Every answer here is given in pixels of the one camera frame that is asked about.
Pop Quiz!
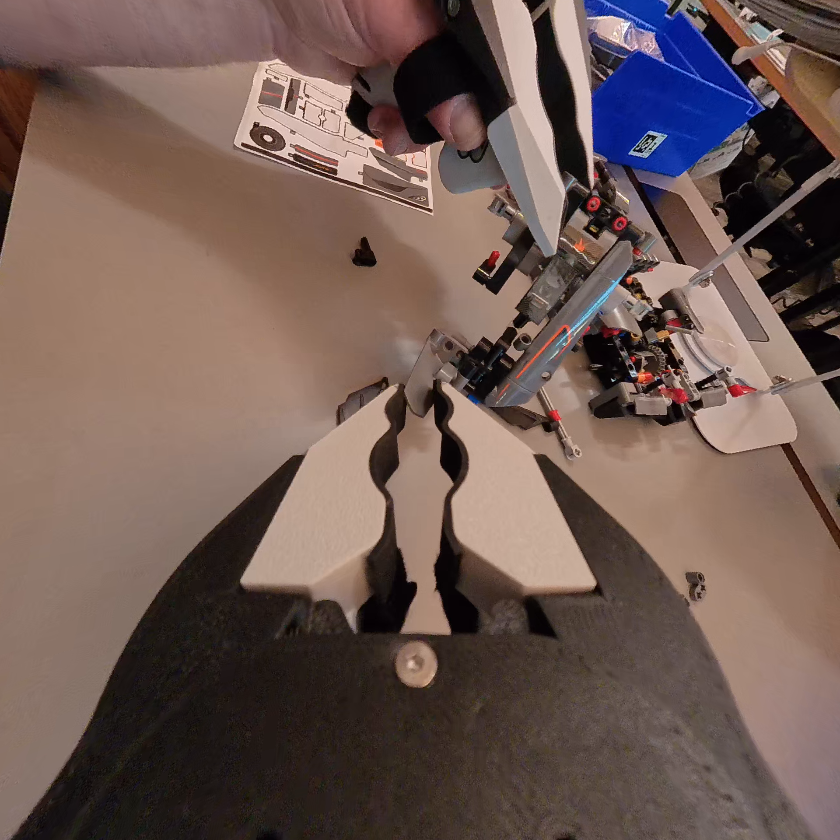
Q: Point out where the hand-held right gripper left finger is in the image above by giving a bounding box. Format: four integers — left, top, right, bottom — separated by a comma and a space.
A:
239, 384, 417, 634

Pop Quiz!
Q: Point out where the large lego car chassis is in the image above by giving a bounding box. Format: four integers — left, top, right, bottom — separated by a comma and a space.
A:
584, 259, 756, 427

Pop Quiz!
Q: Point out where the dark lego panel red pin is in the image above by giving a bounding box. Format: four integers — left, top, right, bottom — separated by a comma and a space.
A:
495, 403, 552, 434

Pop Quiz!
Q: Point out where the black grey lego frame assembly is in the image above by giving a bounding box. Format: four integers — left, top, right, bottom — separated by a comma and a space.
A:
403, 174, 660, 417

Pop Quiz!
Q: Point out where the person's left forearm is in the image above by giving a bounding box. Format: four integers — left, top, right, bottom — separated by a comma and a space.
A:
0, 0, 283, 70

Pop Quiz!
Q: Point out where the white book stand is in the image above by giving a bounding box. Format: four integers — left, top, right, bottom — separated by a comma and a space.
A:
613, 0, 840, 455

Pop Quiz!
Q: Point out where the white sticker sheet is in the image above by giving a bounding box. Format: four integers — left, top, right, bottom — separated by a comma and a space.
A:
234, 60, 435, 216

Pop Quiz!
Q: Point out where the person's left hand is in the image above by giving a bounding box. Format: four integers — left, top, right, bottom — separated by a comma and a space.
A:
274, 0, 490, 157

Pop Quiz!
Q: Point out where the blue parts bin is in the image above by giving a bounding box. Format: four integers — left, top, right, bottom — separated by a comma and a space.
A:
584, 0, 765, 178

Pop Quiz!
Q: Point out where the dark ribbed lego panel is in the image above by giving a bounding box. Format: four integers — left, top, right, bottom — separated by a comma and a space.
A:
336, 378, 389, 426

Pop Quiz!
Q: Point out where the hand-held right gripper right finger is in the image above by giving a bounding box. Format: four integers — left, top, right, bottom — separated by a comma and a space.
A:
433, 381, 598, 633

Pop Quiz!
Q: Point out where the grey axle with red pin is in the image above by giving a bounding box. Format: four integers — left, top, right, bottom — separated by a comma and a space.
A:
538, 386, 583, 460

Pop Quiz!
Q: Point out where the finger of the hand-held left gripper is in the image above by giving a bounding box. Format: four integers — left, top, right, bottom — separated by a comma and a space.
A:
471, 0, 570, 258
527, 0, 596, 193

